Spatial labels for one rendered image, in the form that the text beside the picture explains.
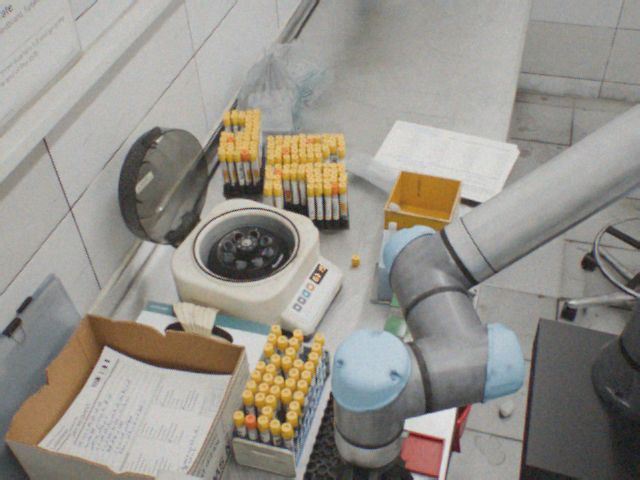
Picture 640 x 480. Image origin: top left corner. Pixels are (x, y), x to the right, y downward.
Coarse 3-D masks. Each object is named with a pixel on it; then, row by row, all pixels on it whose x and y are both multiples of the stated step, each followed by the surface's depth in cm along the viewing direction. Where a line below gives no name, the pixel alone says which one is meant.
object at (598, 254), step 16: (608, 224) 241; (624, 240) 236; (592, 256) 260; (608, 256) 253; (608, 272) 225; (624, 272) 247; (624, 288) 220; (576, 304) 239; (592, 304) 239; (608, 304) 240; (624, 304) 240
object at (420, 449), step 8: (416, 432) 118; (408, 440) 117; (416, 440) 117; (424, 440) 117; (432, 440) 117; (440, 440) 117; (408, 448) 116; (416, 448) 116; (424, 448) 116; (432, 448) 116; (440, 448) 116; (400, 456) 115; (408, 456) 115; (416, 456) 115; (424, 456) 115; (432, 456) 115; (440, 456) 115; (408, 464) 114; (416, 464) 114; (424, 464) 114; (432, 464) 114; (440, 464) 113; (416, 472) 113; (424, 472) 113; (432, 472) 113
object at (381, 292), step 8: (384, 232) 139; (384, 240) 137; (376, 264) 145; (376, 272) 143; (384, 272) 133; (376, 280) 142; (384, 280) 134; (376, 288) 140; (384, 288) 136; (376, 296) 139; (384, 296) 137; (392, 296) 137
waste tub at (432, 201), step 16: (400, 176) 152; (416, 176) 152; (432, 176) 150; (400, 192) 155; (416, 192) 155; (432, 192) 153; (448, 192) 152; (384, 208) 144; (400, 208) 157; (416, 208) 157; (432, 208) 156; (448, 208) 155; (400, 224) 145; (416, 224) 143; (432, 224) 142; (448, 224) 141
